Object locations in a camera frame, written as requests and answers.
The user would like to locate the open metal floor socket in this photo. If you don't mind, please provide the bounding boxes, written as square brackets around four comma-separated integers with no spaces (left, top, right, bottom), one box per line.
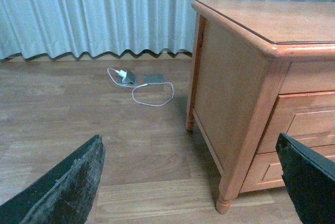
[117,70,138,85]

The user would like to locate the flat metal floor plate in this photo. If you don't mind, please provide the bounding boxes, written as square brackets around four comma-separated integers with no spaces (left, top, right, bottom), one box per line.
[144,74,165,84]

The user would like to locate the white floor charger with cable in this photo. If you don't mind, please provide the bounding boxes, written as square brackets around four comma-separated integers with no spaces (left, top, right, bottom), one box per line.
[107,68,175,107]

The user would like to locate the pale green curtain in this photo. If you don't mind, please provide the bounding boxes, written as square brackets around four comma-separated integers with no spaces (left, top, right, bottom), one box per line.
[1,0,334,60]

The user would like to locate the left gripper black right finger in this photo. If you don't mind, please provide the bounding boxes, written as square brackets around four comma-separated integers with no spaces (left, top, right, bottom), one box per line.
[275,133,334,223]

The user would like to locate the light wooden nightstand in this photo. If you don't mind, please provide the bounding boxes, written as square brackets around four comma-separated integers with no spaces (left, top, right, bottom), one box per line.
[186,0,334,214]

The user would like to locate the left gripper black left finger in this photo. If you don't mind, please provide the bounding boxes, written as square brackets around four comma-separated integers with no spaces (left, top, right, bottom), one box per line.
[1,135,106,223]

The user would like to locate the wooden drawer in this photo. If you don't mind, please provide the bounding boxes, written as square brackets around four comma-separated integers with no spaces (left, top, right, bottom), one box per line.
[257,91,334,153]
[239,144,335,194]

